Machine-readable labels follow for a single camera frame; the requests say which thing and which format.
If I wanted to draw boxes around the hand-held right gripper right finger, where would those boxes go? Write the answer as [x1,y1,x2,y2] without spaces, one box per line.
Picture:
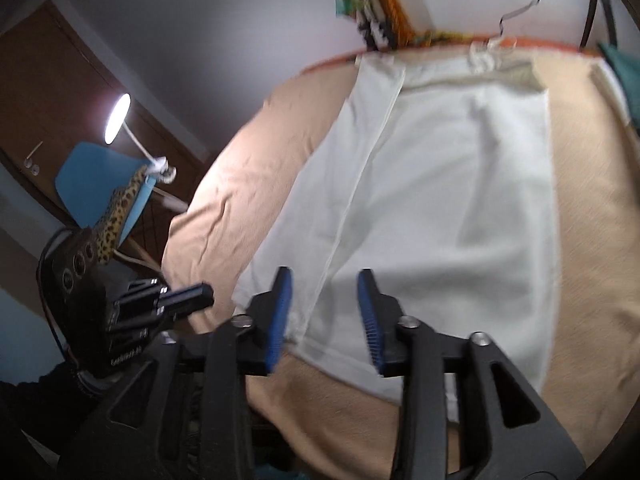
[356,269,587,480]

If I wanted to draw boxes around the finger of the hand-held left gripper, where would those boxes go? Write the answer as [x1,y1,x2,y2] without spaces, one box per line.
[159,283,216,318]

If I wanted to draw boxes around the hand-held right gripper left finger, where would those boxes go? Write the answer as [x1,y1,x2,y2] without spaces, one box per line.
[70,266,294,480]

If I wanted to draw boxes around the white shorts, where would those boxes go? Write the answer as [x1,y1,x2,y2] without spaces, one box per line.
[232,42,562,423]

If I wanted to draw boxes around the leopard print cloth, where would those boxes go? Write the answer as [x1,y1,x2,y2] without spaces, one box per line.
[94,166,149,267]

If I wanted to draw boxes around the blue chair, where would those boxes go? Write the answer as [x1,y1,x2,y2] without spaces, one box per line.
[54,141,190,267]

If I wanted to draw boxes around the beige blanket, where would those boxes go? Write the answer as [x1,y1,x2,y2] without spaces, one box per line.
[160,35,640,476]

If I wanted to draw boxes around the white desk lamp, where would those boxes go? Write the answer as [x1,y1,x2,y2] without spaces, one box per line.
[102,92,178,186]

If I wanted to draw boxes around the brown wooden door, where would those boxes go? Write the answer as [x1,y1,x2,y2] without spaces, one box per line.
[0,0,212,272]

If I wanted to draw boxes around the colourful patterned cloth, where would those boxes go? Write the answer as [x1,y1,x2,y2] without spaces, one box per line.
[320,0,483,52]

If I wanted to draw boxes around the teal cloth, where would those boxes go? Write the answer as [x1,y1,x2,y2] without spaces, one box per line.
[597,41,640,128]

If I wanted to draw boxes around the black metal stand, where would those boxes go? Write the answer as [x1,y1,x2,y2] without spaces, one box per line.
[579,0,622,52]

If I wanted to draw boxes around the metal door handle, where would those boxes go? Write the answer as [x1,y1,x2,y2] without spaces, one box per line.
[23,141,45,175]

